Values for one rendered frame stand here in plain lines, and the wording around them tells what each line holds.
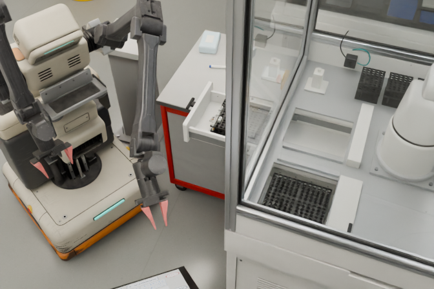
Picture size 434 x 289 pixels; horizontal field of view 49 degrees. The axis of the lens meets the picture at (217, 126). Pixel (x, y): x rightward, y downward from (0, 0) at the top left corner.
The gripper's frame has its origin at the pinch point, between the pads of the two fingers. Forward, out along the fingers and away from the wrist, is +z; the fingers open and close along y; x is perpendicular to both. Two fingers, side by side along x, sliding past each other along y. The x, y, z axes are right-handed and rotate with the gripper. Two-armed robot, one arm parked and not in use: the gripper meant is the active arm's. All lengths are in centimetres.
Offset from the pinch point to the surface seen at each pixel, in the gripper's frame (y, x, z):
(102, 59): 11, 230, -112
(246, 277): 28, 36, 33
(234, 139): 23.2, -23.2, -17.3
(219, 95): 46, 61, -40
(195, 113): 31, 53, -34
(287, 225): 35.8, -5.5, 11.7
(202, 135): 31, 50, -24
